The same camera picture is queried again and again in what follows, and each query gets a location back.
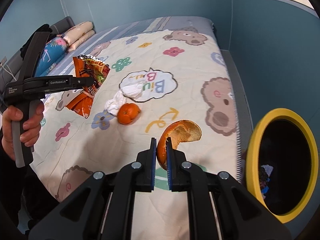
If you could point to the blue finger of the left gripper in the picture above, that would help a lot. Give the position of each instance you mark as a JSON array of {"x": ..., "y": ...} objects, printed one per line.
[{"x": 57, "y": 84}]

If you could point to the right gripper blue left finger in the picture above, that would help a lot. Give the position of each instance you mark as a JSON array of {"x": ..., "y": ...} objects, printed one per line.
[{"x": 102, "y": 206}]

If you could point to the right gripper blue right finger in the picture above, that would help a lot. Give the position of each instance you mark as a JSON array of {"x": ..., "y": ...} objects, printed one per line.
[{"x": 219, "y": 207}]

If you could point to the orange snack wrapper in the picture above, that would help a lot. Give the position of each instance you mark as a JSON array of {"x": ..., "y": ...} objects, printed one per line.
[{"x": 94, "y": 72}]

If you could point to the white tissue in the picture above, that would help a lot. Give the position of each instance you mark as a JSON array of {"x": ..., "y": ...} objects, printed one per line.
[
  {"x": 133, "y": 90},
  {"x": 113, "y": 105}
]

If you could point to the whole orange tangerine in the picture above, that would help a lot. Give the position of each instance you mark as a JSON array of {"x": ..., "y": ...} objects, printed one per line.
[{"x": 127, "y": 113}]

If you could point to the blue rubber glove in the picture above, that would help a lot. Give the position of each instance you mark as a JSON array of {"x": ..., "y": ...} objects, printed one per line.
[{"x": 264, "y": 186}]

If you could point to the yellow rimmed black trash bin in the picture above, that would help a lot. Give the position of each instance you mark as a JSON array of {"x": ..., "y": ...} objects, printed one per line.
[{"x": 283, "y": 140}]

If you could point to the grey bed headboard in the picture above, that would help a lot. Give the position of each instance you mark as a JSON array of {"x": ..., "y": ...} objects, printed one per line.
[{"x": 11, "y": 69}]

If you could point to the blue floral folded quilt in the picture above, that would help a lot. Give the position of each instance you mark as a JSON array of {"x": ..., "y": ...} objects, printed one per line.
[{"x": 53, "y": 53}]

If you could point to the peach folded quilt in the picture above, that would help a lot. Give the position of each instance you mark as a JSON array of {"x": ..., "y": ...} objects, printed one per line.
[{"x": 77, "y": 35}]

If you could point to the cream bear print quilt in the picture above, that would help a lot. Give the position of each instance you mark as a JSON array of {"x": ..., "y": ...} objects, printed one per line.
[{"x": 181, "y": 81}]

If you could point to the wall socket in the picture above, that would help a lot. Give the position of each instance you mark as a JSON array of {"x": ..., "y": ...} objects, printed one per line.
[{"x": 3, "y": 61}]

